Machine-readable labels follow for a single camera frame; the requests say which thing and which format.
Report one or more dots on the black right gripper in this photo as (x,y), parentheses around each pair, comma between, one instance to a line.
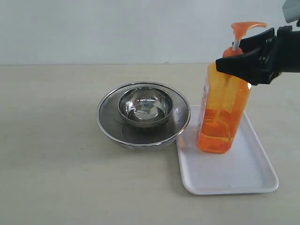
(281,55)

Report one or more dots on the orange dish soap pump bottle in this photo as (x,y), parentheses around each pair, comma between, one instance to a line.
(223,102)

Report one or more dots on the small stainless steel bowl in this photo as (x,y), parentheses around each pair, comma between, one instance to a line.
(145,107)

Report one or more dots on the white plastic tray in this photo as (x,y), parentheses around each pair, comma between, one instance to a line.
(244,169)

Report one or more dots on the large steel mesh strainer basin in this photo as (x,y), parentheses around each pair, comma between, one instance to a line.
(114,127)

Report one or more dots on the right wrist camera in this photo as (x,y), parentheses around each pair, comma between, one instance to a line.
(291,11)

